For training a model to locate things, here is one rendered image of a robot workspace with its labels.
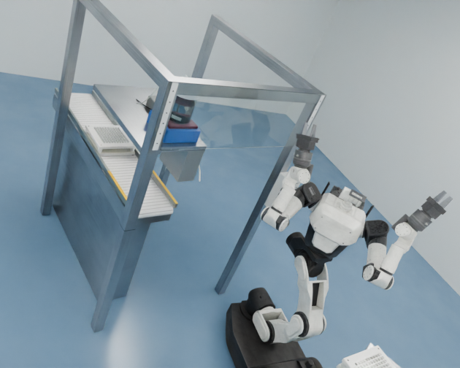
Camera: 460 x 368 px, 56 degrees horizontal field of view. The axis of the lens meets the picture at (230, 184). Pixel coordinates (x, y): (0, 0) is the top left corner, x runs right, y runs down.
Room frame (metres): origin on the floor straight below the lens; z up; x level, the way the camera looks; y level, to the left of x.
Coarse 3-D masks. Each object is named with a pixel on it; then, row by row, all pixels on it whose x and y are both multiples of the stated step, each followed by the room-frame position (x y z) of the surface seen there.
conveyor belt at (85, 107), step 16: (80, 96) 2.77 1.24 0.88; (80, 112) 2.56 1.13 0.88; (96, 112) 2.65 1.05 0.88; (112, 160) 2.18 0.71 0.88; (128, 160) 2.25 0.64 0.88; (128, 176) 2.09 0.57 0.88; (128, 192) 1.95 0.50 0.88; (160, 192) 2.08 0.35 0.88; (144, 208) 1.88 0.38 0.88; (160, 208) 1.93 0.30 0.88
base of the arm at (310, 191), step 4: (304, 184) 2.08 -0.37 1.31; (308, 184) 2.09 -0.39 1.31; (312, 184) 2.10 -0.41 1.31; (304, 188) 2.06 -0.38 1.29; (308, 188) 2.07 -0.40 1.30; (312, 188) 2.08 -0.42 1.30; (316, 188) 2.10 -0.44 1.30; (304, 192) 2.04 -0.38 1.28; (308, 192) 2.05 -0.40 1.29; (312, 192) 2.07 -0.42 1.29; (316, 192) 2.08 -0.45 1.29; (304, 196) 2.04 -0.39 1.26; (308, 196) 2.04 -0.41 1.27; (312, 196) 2.05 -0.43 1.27; (316, 196) 2.06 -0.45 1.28; (320, 196) 2.07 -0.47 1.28; (304, 200) 2.04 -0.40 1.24; (308, 200) 2.02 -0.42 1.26; (312, 200) 2.03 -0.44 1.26; (316, 200) 2.06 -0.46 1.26; (304, 204) 2.04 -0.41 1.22; (308, 204) 2.04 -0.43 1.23
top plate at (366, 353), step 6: (372, 348) 1.50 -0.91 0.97; (378, 348) 1.51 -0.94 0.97; (354, 354) 1.42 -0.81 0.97; (360, 354) 1.43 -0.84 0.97; (366, 354) 1.45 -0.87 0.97; (372, 354) 1.46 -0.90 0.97; (384, 354) 1.49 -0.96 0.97; (342, 360) 1.37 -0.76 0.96; (348, 360) 1.37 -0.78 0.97; (354, 360) 1.38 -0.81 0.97; (360, 360) 1.40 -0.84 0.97; (348, 366) 1.34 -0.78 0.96; (354, 366) 1.35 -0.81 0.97; (366, 366) 1.38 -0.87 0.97; (378, 366) 1.41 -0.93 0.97; (390, 366) 1.44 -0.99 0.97
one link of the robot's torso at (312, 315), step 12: (300, 264) 2.00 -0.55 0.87; (324, 264) 2.07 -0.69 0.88; (300, 276) 1.96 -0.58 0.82; (324, 276) 2.03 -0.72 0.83; (300, 288) 1.95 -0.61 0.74; (312, 288) 1.92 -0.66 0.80; (324, 288) 1.97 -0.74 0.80; (300, 300) 1.93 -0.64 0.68; (312, 300) 1.89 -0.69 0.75; (324, 300) 1.94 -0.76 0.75; (300, 312) 1.88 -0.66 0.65; (312, 312) 1.86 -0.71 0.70; (312, 324) 1.83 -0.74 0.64; (324, 324) 1.87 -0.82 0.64; (300, 336) 1.80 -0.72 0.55
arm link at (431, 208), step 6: (426, 204) 1.89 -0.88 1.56; (432, 204) 1.87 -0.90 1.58; (438, 204) 1.88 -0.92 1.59; (420, 210) 1.88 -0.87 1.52; (426, 210) 1.86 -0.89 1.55; (432, 210) 1.87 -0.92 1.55; (438, 210) 1.88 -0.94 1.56; (444, 210) 1.89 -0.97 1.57; (414, 216) 1.87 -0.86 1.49; (420, 216) 1.85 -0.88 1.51; (426, 216) 1.86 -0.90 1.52; (432, 216) 1.87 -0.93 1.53; (438, 216) 1.89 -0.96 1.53; (420, 222) 1.84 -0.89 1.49; (426, 222) 1.84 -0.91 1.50
